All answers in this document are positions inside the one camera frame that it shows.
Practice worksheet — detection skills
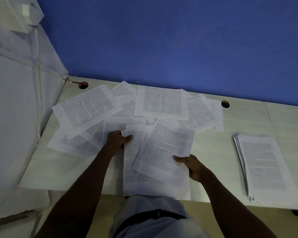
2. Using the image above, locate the person's left hand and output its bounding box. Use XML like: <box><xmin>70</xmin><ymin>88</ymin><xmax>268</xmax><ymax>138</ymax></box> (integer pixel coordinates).
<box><xmin>105</xmin><ymin>131</ymin><xmax>133</xmax><ymax>158</ymax></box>

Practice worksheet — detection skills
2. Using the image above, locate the person's right hand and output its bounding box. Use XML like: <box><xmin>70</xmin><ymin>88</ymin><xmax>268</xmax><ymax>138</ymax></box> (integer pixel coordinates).
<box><xmin>173</xmin><ymin>154</ymin><xmax>210</xmax><ymax>182</ymax></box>

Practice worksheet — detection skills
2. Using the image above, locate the printed paper bundle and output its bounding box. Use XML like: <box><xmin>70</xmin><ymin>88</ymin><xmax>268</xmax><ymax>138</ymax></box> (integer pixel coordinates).
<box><xmin>123</xmin><ymin>122</ymin><xmax>195</xmax><ymax>200</ymax></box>

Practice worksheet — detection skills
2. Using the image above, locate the spread of printed papers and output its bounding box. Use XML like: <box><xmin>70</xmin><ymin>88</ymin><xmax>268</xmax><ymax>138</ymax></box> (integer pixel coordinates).
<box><xmin>47</xmin><ymin>81</ymin><xmax>224</xmax><ymax>159</ymax></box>

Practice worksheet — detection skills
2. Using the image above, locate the neat stack of printed sheets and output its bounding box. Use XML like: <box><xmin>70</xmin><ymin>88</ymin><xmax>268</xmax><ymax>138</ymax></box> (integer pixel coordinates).
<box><xmin>232</xmin><ymin>133</ymin><xmax>298</xmax><ymax>209</ymax></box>

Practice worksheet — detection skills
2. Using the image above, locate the person's right forearm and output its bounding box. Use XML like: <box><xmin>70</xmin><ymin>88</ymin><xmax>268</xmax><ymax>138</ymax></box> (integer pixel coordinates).
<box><xmin>196</xmin><ymin>170</ymin><xmax>277</xmax><ymax>238</ymax></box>

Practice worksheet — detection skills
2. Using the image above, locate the person's left forearm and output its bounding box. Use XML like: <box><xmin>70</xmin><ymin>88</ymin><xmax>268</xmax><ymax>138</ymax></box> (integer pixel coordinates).
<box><xmin>34</xmin><ymin>148</ymin><xmax>115</xmax><ymax>238</ymax></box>

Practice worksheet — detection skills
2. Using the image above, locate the white shirt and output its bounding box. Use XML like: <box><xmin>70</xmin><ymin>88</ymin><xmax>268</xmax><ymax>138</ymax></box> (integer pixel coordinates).
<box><xmin>109</xmin><ymin>195</ymin><xmax>210</xmax><ymax>238</ymax></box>

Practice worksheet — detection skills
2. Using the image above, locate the white plug adapter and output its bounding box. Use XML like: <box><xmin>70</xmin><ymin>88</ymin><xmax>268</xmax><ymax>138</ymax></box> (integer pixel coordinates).
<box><xmin>21</xmin><ymin>3</ymin><xmax>44</xmax><ymax>25</ymax></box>

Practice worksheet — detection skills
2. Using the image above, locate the black strap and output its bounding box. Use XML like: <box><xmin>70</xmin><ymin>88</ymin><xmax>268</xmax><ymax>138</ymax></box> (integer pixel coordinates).
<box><xmin>119</xmin><ymin>210</ymin><xmax>187</xmax><ymax>236</ymax></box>

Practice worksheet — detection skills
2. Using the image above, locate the white cable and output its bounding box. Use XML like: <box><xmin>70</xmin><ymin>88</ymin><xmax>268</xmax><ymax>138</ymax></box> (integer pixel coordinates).
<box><xmin>33</xmin><ymin>24</ymin><xmax>44</xmax><ymax>137</ymax></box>

